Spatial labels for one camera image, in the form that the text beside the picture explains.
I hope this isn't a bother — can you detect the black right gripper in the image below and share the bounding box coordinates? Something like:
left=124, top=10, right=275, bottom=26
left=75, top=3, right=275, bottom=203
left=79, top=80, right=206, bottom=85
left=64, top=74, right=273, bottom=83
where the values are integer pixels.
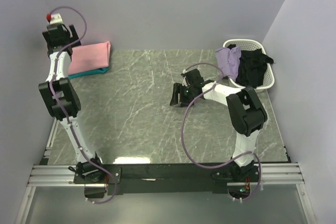
left=170, top=83, right=195, bottom=108

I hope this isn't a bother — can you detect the pink t shirt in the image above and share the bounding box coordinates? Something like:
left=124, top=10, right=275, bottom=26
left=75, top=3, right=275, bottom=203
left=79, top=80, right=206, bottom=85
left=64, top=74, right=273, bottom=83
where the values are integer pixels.
left=69, top=41, right=111, bottom=75

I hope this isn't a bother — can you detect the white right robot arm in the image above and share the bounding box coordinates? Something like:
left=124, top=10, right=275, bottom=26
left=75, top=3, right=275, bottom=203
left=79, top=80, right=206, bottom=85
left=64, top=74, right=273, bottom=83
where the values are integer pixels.
left=170, top=69, right=268, bottom=182

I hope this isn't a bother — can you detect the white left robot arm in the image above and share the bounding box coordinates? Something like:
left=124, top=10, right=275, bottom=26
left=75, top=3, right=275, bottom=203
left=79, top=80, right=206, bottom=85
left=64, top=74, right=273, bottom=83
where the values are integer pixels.
left=38, top=22, right=107, bottom=183

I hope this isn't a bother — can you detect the lavender t shirt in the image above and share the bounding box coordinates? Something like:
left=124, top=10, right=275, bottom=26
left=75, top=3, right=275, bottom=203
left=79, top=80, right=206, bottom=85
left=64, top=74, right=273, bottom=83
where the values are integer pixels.
left=215, top=46, right=242, bottom=81

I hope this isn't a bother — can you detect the folded teal t shirt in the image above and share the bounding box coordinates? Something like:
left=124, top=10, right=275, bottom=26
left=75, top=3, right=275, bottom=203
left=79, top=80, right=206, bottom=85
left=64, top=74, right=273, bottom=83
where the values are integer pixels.
left=68, top=67, right=109, bottom=79

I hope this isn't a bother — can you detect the black t shirt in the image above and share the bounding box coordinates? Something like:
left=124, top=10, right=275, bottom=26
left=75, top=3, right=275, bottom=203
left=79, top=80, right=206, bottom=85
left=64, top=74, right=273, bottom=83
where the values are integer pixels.
left=228, top=45, right=274, bottom=89

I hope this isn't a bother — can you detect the white plastic laundry basket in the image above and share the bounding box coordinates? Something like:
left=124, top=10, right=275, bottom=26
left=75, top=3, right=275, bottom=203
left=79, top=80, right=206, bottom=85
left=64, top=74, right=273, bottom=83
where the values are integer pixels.
left=223, top=39, right=275, bottom=93

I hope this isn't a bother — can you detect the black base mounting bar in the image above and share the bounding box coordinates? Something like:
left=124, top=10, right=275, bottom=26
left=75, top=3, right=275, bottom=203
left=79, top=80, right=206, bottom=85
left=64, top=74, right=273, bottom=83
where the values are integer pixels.
left=68, top=162, right=260, bottom=199

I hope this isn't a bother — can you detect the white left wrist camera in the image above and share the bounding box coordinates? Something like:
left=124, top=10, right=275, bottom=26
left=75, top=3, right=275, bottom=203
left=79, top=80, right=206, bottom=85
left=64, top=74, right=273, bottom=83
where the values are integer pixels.
left=46, top=13, right=64, bottom=25

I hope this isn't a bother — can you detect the aluminium frame rail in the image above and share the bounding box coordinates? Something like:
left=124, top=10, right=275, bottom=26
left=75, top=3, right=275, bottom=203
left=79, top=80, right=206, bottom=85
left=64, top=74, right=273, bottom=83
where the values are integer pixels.
left=26, top=119, right=307, bottom=188

